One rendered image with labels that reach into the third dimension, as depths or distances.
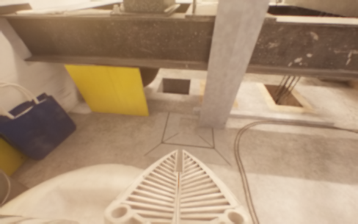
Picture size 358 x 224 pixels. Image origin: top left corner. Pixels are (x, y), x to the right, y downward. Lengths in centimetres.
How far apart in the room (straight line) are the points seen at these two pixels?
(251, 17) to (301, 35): 34
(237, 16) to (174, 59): 39
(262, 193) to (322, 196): 30
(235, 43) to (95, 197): 75
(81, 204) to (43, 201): 9
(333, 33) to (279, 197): 84
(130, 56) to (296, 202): 119
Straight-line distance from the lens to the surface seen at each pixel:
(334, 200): 110
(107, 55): 103
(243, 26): 69
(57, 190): 55
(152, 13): 79
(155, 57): 90
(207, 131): 98
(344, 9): 123
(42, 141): 114
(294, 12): 180
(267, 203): 90
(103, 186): 48
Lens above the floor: 77
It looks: 43 degrees down
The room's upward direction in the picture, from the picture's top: straight up
